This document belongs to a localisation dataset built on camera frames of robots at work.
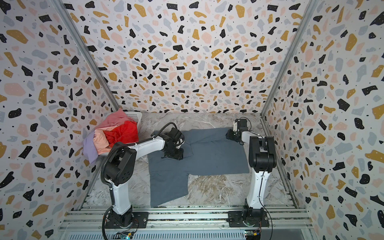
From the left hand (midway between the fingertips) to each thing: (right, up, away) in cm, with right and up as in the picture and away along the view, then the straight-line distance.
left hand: (181, 155), depth 94 cm
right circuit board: (+37, -34, -22) cm, 55 cm away
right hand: (+32, +15, +13) cm, 37 cm away
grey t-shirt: (+16, +1, +7) cm, 17 cm away
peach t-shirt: (-44, +10, -10) cm, 46 cm away
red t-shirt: (-33, +14, -1) cm, 36 cm away
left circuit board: (-23, -33, -23) cm, 47 cm away
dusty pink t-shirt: (-46, +24, +10) cm, 53 cm away
